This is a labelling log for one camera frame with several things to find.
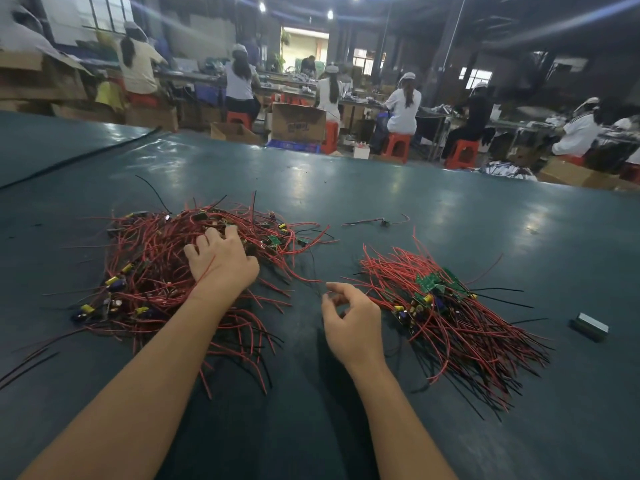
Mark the person's left hand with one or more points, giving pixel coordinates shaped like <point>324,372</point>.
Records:
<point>222,260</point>

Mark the person's right hand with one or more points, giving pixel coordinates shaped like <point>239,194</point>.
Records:
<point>355,330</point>

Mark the person's left forearm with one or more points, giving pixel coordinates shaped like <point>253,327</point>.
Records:
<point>120,395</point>

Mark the person's right forearm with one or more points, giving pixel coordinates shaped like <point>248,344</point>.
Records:
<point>405,430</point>

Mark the blue plastic crate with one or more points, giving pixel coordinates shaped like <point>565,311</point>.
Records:
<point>294,147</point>

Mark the dark green table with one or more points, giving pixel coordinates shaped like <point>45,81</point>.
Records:
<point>520,225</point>

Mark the yellow sack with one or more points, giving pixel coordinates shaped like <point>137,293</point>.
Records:
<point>109,95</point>

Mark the heap of black white items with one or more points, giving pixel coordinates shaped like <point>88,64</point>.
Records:
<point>508,171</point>

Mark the small black grey block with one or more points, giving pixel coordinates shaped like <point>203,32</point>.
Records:
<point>589,327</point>

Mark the large open cardboard box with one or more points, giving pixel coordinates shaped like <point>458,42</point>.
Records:
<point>42,75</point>

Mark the grid window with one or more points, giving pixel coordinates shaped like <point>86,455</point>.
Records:
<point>108,10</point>

